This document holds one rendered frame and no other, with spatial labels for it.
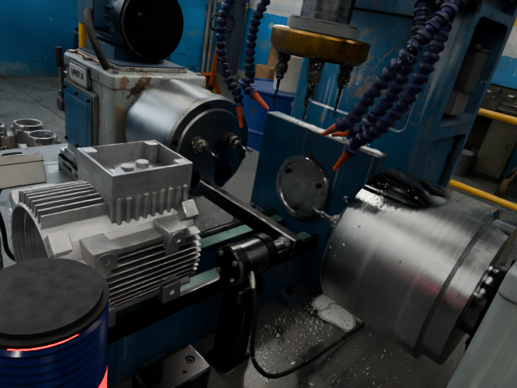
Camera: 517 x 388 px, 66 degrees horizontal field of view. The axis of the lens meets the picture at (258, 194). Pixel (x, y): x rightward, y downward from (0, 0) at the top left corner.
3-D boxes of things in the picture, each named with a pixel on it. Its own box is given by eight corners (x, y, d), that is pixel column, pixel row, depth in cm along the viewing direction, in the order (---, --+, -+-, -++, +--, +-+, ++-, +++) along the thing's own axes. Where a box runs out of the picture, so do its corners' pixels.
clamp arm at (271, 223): (301, 252, 67) (207, 191, 82) (305, 236, 66) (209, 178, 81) (287, 258, 65) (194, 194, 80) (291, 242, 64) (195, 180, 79)
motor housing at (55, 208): (133, 246, 74) (138, 150, 66) (195, 305, 63) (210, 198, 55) (12, 283, 60) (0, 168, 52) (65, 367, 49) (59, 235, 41)
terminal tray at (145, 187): (150, 180, 65) (153, 138, 62) (189, 208, 59) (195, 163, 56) (76, 194, 57) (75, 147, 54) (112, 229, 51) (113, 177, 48)
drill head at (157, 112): (172, 147, 127) (180, 66, 116) (251, 194, 105) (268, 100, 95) (95, 156, 109) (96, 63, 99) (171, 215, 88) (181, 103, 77)
